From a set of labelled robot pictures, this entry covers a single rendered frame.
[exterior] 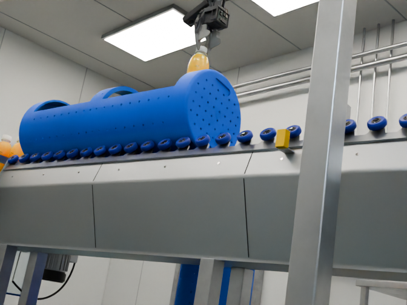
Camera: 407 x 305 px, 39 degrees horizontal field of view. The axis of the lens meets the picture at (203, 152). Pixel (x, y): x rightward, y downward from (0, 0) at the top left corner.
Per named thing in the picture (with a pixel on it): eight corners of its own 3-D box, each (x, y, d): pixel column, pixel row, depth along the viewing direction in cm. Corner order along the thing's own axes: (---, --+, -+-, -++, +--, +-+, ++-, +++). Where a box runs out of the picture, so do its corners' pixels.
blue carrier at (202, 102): (175, 133, 167) (198, 51, 177) (7, 152, 222) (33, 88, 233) (231, 173, 186) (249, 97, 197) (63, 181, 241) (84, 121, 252)
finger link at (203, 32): (203, 42, 190) (211, 19, 193) (190, 45, 193) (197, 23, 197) (209, 47, 192) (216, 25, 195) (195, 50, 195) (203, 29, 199)
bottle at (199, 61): (183, 106, 195) (192, 57, 200) (203, 109, 194) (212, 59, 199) (180, 98, 189) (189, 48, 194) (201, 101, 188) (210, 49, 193)
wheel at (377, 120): (387, 113, 133) (390, 120, 134) (369, 115, 136) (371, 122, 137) (382, 123, 130) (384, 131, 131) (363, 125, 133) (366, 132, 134)
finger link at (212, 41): (217, 53, 195) (218, 26, 196) (203, 55, 199) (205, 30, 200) (222, 55, 197) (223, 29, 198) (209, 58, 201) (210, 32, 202)
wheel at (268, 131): (277, 125, 152) (280, 131, 153) (263, 126, 155) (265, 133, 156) (270, 134, 149) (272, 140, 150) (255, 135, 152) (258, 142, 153)
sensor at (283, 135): (284, 146, 140) (286, 127, 141) (274, 147, 142) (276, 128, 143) (300, 156, 145) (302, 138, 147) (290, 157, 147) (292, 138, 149)
